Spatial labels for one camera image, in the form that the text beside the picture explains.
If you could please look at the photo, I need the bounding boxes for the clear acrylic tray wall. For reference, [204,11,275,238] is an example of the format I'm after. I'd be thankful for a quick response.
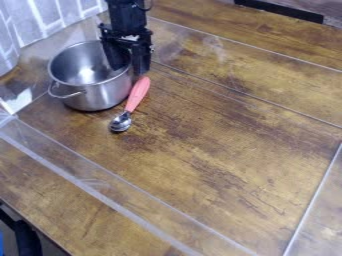
[0,18,342,256]

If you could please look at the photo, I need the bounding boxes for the red handled metal spoon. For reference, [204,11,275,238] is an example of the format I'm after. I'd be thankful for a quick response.
[109,76,151,132]

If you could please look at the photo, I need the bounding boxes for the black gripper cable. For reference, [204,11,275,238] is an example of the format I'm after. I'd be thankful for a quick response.
[134,0,155,12]

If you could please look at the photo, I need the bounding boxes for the black table leg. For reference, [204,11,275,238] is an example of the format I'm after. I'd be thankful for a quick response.
[0,208,42,256]

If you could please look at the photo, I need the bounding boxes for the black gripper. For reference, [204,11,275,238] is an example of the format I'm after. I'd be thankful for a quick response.
[98,0,153,76]

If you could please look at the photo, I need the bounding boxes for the black bar at back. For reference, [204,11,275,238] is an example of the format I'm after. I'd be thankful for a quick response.
[233,0,324,24]

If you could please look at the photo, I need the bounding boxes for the silver metal pot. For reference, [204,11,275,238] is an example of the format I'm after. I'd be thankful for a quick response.
[48,40,132,112]

